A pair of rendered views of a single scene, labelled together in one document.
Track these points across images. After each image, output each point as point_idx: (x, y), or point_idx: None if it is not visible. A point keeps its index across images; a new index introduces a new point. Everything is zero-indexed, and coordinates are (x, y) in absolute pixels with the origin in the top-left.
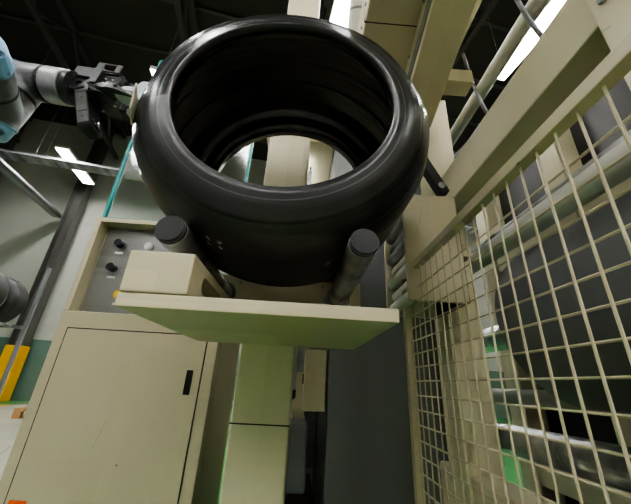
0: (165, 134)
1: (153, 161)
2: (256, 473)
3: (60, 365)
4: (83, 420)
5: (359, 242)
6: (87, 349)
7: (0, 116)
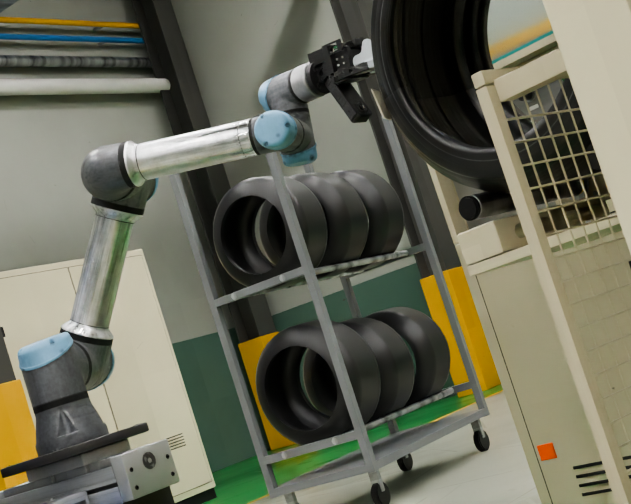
0: (419, 130)
1: (426, 156)
2: None
3: (493, 307)
4: (553, 355)
5: (592, 159)
6: (507, 279)
7: (304, 147)
